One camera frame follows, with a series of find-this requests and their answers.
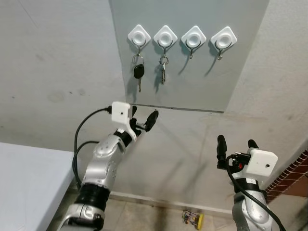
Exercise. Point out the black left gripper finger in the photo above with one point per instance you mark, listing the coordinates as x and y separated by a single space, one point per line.
151 121
134 111

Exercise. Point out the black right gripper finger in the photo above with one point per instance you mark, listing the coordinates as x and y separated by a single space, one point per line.
252 145
222 148

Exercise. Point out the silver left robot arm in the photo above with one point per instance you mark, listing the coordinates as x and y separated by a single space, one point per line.
103 159

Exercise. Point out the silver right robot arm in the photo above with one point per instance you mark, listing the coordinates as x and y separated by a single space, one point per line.
248 211

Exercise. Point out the small colourful floor toy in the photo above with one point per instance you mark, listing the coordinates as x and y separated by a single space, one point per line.
198 221

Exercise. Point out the white table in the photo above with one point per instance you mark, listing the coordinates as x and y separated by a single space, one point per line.
29 187

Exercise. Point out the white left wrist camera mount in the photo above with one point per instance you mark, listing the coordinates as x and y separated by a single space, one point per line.
120 111

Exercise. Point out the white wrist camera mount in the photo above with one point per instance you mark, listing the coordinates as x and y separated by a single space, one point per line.
262 162
120 111

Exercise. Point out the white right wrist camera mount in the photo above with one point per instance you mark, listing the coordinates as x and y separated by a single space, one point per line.
262 162

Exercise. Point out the red brick wall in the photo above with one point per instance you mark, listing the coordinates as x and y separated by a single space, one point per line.
293 175

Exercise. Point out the grey wall board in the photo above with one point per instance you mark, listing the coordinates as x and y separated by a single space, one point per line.
202 82

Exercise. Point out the white diamond wall hook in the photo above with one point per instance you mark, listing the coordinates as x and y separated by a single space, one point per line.
165 34
139 33
224 37
194 36

